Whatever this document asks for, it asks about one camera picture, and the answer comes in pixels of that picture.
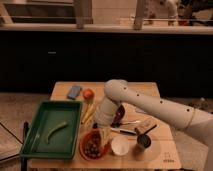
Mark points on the red bowl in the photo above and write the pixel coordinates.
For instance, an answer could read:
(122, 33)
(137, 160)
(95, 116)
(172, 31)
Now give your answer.
(104, 148)

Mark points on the green plastic tray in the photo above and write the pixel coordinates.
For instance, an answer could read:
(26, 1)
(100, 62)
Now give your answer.
(62, 143)

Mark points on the metal measuring cup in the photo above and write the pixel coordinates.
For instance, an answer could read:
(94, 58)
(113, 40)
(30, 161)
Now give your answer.
(143, 141)

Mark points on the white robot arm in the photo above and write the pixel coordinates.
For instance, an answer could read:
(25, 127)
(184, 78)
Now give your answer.
(196, 123)

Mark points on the light blue cloth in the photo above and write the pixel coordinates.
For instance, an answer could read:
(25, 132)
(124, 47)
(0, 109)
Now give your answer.
(138, 110)

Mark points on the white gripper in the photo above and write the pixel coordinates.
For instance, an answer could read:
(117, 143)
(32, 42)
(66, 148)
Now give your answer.
(105, 133)

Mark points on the dark brown bowl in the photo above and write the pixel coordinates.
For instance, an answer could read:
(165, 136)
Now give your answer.
(119, 115)

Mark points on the black handled knife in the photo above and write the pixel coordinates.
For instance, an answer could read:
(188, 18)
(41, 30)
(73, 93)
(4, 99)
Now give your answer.
(123, 131)

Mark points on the silver spoon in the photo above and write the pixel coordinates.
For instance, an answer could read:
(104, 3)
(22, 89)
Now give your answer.
(131, 122)

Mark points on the yellow banana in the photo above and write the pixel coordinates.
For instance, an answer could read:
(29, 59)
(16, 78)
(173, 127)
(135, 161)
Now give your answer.
(88, 114)

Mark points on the green chili pepper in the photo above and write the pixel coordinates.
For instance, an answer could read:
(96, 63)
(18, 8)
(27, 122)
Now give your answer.
(53, 130)

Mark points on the blue sponge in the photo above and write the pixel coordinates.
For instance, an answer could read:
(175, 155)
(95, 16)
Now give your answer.
(74, 92)

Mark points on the red tomato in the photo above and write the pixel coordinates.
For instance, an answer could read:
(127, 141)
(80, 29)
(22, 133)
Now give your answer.
(88, 94)

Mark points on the white cup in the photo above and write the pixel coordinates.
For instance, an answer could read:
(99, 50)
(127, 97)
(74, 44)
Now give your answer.
(120, 145)

